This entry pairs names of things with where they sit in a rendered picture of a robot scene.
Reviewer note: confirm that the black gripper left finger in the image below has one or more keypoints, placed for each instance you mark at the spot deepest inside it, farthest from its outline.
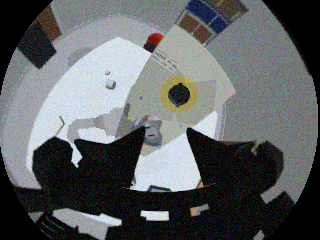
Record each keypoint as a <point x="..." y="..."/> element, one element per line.
<point x="121" y="155"/>

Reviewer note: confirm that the white rectangular block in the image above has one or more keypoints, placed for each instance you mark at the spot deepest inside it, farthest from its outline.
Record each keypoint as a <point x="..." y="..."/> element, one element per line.
<point x="56" y="125"/>

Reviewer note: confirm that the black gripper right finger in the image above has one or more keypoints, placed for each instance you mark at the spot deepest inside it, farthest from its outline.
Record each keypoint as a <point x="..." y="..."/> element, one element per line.
<point x="211" y="156"/>

